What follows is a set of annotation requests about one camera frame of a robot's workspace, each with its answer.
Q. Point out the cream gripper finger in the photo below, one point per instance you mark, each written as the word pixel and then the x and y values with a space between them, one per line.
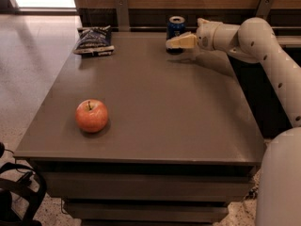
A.
pixel 186 40

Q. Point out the dark blue chip bag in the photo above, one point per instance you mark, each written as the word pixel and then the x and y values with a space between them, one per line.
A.
pixel 95 41

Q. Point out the left grey metal bracket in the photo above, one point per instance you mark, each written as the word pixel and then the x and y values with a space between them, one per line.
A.
pixel 122 12

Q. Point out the blue pepsi can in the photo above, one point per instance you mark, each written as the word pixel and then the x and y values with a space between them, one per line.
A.
pixel 175 27

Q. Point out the red yellow apple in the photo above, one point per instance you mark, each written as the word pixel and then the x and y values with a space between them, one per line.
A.
pixel 91 116

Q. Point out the grey metal bracket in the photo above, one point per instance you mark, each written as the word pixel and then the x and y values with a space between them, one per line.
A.
pixel 263 8
pixel 122 12

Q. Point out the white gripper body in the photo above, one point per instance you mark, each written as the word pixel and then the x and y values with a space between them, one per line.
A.
pixel 205 37

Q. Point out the grey metal shelf rail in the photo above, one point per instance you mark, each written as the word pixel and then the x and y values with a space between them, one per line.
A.
pixel 289 41

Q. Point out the right grey metal bracket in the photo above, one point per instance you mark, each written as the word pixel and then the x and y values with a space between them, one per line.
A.
pixel 263 8

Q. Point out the grey drawer cabinet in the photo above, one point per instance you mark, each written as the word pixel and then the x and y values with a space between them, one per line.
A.
pixel 179 146

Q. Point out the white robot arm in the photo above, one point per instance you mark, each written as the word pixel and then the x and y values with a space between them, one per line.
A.
pixel 254 41

